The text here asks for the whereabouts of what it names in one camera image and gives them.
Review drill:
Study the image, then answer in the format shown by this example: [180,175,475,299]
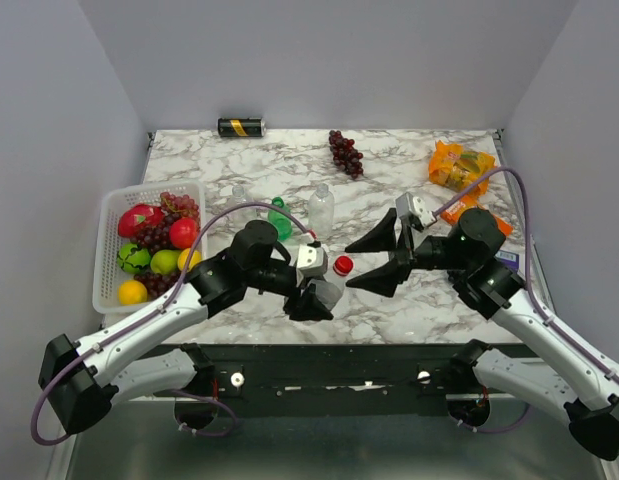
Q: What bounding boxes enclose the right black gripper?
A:
[345,205,472,297]

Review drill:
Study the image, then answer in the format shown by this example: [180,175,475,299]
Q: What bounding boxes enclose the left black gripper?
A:
[245,261,335,323]

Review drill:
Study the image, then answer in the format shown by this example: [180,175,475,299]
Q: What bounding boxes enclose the clear bottle red cap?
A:
[310,262,349,311]

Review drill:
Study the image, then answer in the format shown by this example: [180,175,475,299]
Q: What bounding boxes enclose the clear bottle blue cap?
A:
[308,183,335,240]

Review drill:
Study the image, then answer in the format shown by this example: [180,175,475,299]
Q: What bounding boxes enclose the green plastic bottle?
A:
[267,197,292,242]

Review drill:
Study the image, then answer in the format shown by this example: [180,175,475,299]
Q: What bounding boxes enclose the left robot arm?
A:
[30,220,333,445]

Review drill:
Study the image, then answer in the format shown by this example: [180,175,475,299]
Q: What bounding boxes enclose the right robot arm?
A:
[345,208,619,461]

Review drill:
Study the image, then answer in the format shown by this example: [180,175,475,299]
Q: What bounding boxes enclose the orange razor package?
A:
[441,194,514,236]

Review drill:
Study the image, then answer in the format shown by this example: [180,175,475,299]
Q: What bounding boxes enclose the dark grapes on table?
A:
[328,130,364,180]

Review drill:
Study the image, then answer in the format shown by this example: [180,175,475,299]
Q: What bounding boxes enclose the orange snack bag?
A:
[428,141,496,193]

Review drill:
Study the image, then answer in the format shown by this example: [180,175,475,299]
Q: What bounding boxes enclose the yellow lemon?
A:
[177,248,203,271]

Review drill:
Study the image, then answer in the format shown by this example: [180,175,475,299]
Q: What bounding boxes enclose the purple small box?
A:
[495,250,520,270]

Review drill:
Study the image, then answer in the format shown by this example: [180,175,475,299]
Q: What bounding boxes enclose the red apple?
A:
[169,217,199,250]

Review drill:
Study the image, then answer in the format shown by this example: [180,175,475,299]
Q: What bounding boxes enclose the green pear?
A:
[150,249,181,275]

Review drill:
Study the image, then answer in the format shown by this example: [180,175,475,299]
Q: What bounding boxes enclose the basket grapes lower bunch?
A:
[134,270,180,300]

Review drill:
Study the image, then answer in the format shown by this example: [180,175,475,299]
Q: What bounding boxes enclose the basket grapes bunch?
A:
[130,192,200,255]
[134,270,180,300]

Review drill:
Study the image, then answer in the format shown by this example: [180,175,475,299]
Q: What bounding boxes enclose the basket grapes upper bunch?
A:
[130,192,200,255]

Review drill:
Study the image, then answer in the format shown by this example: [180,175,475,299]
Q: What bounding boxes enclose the orange fruit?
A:
[117,280,149,305]

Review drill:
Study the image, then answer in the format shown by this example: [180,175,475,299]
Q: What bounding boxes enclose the green watermelon toy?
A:
[116,243,151,274]

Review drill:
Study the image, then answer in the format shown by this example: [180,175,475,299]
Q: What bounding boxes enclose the red dragon fruit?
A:
[117,204,164,238]

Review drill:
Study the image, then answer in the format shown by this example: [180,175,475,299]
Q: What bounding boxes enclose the black gold battery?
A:
[217,118,266,138]

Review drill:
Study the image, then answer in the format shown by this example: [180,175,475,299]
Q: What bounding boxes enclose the white plastic basket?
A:
[92,179,206,314]

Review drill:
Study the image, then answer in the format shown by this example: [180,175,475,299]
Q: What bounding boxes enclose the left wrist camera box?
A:
[295,242,328,278]

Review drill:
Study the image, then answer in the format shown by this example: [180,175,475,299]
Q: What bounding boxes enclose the black mounting rail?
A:
[183,343,483,419]

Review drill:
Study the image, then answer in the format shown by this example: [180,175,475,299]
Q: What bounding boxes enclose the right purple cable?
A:
[431,167,619,391]

